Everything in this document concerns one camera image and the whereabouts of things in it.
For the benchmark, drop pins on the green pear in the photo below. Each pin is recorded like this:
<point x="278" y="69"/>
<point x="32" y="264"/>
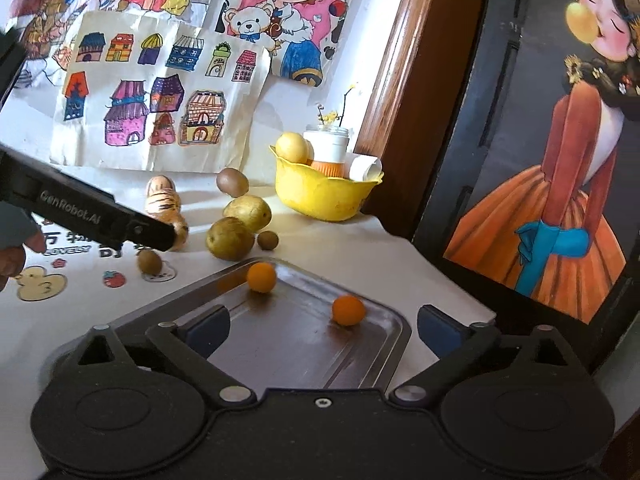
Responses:
<point x="252" y="210"/>
<point x="229" y="239"/>

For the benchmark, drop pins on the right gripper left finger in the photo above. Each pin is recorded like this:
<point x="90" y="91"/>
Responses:
<point x="187" y="347"/>

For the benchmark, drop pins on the white jar with flowers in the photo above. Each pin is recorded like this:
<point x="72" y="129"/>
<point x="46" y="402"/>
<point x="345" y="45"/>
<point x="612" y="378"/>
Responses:
<point x="327" y="138"/>

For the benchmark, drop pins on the white printed table mat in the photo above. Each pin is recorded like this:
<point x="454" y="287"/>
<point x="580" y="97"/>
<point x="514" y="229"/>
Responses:
<point x="75" y="285"/>

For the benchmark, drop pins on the person's left hand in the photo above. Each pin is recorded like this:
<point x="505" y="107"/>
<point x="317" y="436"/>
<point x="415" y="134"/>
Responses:
<point x="12" y="259"/>

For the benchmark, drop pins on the yellow apple in bowl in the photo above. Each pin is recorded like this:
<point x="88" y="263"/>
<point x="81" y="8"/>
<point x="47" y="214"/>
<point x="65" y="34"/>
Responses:
<point x="294" y="148"/>

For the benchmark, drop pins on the striped pepino melon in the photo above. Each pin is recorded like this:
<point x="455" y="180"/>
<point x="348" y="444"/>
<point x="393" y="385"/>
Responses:
<point x="165" y="206"/>
<point x="159" y="183"/>

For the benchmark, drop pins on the yellow plastic bowl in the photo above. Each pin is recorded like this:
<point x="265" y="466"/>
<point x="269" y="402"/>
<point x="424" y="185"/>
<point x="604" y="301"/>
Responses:
<point x="317" y="196"/>

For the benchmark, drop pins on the white folded paper in bowl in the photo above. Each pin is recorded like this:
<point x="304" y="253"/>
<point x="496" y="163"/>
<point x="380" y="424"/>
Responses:
<point x="362" y="168"/>

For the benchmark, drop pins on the striped pepino melon front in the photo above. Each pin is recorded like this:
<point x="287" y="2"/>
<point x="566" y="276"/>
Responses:
<point x="165" y="206"/>

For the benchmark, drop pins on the brown wooden door frame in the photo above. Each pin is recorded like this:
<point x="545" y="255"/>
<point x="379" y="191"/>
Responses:
<point x="415" y="95"/>

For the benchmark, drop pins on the houses drawing paper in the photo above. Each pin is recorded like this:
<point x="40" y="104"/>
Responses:
<point x="142" y="93"/>

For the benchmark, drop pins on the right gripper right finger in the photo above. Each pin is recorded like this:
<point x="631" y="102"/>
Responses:
<point x="457" y="347"/>

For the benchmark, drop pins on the colourful cartoon drawings poster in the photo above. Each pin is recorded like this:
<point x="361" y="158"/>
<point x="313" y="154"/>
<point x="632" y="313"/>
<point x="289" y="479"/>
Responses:
<point x="301" y="35"/>

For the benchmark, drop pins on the small brown kiwi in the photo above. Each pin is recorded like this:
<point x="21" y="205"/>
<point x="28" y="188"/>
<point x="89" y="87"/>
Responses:
<point x="149" y="262"/>

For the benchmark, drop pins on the brown kiwi fruit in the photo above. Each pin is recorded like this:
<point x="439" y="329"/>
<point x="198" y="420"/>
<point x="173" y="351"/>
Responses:
<point x="232" y="182"/>

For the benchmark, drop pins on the small orange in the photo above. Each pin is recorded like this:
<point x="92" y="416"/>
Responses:
<point x="261" y="277"/>
<point x="348" y="310"/>

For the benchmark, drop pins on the green pear front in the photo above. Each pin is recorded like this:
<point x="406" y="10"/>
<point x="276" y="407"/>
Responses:
<point x="229" y="239"/>

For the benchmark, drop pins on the girl in orange dress painting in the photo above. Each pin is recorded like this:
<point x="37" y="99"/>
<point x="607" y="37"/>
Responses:
<point x="543" y="232"/>

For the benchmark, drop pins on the green pear back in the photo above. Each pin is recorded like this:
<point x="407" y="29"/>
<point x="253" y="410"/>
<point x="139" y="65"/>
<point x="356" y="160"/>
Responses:
<point x="252" y="210"/>

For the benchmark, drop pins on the metal baking tray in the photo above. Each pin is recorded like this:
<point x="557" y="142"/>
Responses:
<point x="285" y="339"/>

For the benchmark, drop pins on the striped pepino melon back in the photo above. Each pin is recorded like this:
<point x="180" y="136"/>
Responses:
<point x="159" y="183"/>

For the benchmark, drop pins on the brownish round pear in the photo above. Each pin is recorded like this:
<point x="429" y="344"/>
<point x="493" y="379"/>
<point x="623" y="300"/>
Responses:
<point x="268" y="240"/>

